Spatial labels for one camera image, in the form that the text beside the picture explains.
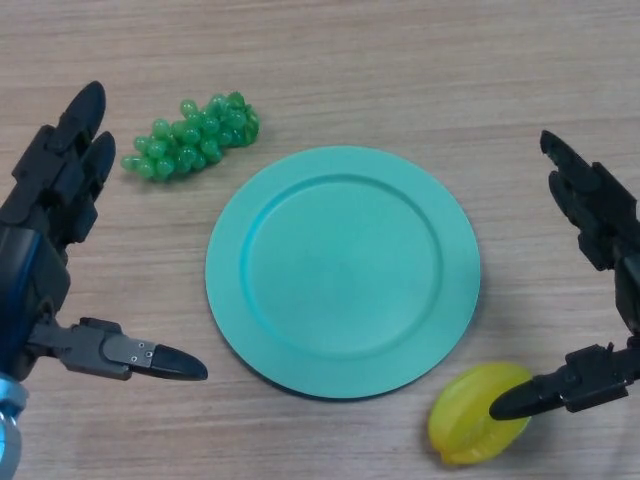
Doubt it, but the green grape bunch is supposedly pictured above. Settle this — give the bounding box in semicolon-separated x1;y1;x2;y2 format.
119;91;261;184

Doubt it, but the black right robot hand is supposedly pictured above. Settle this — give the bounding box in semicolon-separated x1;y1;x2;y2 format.
488;129;640;422

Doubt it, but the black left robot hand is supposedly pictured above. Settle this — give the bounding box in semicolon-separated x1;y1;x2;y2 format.
0;80;209;384

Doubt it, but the yellow starfruit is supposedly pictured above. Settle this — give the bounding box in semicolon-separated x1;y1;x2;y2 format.
427;363;534;467

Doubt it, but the teal round plate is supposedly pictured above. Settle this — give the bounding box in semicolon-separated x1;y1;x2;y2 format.
204;144;482;401

